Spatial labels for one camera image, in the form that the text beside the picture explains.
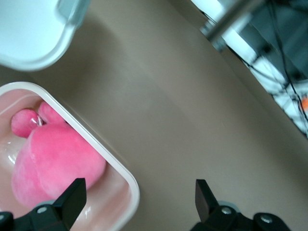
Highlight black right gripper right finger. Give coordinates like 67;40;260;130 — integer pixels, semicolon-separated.
191;179;255;231

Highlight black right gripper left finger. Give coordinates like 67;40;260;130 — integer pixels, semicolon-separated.
14;178;87;231

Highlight pink plush toy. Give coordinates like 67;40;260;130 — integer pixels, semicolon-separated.
11;102;108;209

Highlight white box lid grey latches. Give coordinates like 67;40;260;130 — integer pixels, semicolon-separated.
0;0;91;72

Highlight pale pink box base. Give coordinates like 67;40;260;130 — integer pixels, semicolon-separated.
0;81;141;231

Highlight brown table cover sheet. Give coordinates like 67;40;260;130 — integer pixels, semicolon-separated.
0;0;308;231

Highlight small orange connector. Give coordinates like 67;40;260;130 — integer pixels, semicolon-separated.
300;95;308;117

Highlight black plug cable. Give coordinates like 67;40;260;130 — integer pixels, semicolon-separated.
270;0;308;138

